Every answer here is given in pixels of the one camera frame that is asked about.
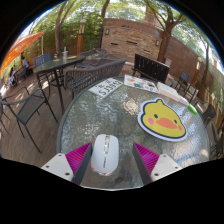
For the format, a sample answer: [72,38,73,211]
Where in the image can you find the black metal round chair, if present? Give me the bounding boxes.
[199,103,218,128]

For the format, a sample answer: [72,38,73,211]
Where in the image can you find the white license plate sign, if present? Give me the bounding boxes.
[88,78,124,98]

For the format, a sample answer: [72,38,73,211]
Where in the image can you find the white computer mouse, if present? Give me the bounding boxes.
[90,133,120,177]

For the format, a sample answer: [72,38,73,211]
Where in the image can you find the dark slatted patio chair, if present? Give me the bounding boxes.
[182,83,199,103]
[174,70,192,93]

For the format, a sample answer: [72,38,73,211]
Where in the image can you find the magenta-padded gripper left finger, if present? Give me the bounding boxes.
[40,142,93,186]

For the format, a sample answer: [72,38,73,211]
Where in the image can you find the grey metal mesh chair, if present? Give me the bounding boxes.
[1,85,58,154]

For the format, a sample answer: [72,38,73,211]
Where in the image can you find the wooden lamp post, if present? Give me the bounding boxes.
[192,56,203,86]
[77,18,87,56]

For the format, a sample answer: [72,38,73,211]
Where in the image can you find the blue-grey patio chair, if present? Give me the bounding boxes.
[34,52,53,84]

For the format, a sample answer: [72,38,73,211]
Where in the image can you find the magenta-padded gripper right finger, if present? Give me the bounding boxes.
[132,142,183,186]

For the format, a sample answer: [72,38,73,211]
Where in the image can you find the clear drink cup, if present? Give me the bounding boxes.
[61,46,69,61]

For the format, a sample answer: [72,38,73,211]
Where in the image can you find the yellow duck mouse pad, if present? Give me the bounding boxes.
[137,97,188,143]

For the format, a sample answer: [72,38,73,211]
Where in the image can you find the tree trunk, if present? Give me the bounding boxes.
[143,0,183,64]
[54,1,78,56]
[99,0,111,48]

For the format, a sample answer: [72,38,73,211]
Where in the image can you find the green highlighter pen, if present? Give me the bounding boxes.
[187,103,199,116]

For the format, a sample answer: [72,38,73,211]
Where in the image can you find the small closed book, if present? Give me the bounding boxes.
[178,94,191,106]

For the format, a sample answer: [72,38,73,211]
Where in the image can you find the orange patio umbrella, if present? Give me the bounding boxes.
[0,31,44,76]

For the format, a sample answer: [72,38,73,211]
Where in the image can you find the dark patio table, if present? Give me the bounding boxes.
[33,54,87,114]

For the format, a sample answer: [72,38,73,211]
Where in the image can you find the grey wicker chair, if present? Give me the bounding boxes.
[63,58,128,99]
[75,48,109,69]

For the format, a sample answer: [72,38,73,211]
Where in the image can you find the person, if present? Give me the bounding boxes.
[19,54,30,71]
[8,66,18,88]

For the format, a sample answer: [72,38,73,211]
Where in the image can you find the colourful sticker sheet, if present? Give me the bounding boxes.
[123,74,160,94]

